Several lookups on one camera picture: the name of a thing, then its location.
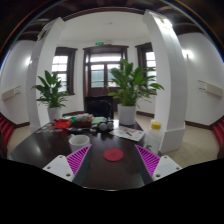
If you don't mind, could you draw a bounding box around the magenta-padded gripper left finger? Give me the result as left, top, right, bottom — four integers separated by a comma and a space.
42, 144, 93, 186

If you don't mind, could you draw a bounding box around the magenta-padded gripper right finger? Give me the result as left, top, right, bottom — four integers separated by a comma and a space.
134, 143, 184, 186

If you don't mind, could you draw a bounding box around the yellow-capped clear plastic bottle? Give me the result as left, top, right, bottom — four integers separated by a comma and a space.
143, 121, 165, 156

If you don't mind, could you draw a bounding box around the white speckled cup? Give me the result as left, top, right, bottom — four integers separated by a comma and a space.
68, 133, 92, 154

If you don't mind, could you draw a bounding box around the colourful printed sheet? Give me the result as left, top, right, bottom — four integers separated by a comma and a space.
35, 122, 56, 134

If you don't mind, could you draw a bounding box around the black flat device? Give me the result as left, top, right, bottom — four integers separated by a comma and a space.
66, 126, 91, 135

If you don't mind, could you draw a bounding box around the red box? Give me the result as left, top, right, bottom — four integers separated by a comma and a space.
53, 118, 73, 130

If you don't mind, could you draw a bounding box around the printed paper leaflet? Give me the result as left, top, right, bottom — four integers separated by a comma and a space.
109, 125, 146, 142

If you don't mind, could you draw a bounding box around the flat round red coaster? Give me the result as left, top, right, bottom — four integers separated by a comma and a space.
102, 147, 125, 163

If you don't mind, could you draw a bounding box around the small leafy potted plant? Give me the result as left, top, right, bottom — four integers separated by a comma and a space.
31, 69, 70, 124

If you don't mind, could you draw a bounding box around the green flat book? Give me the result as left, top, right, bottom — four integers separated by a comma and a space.
90, 116, 107, 126

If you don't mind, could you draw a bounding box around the grey round twin speaker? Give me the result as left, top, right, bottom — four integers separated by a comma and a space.
97, 120, 115, 132

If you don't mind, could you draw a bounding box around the red carpeted staircase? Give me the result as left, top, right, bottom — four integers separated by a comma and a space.
0, 113, 16, 148
211, 116, 224, 151

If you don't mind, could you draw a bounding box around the large leafy potted plant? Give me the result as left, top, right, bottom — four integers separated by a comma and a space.
107, 58, 165, 127

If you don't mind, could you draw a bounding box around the black chair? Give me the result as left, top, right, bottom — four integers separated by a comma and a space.
83, 95, 115, 120

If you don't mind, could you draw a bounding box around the wide dark-framed window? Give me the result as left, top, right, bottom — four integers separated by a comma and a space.
51, 46, 78, 96

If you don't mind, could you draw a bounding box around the dark wooden glazed door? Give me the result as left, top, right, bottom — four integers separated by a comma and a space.
82, 44, 130, 98

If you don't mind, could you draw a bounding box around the narrow dark-framed window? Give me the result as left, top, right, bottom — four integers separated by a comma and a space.
135, 42, 158, 89

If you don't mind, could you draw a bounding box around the white wall-mounted unit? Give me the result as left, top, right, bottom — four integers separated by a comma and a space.
197, 79, 224, 98
0, 85, 22, 102

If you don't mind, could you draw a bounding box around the glowing wall lamp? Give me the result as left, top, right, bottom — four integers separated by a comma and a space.
181, 48, 194, 61

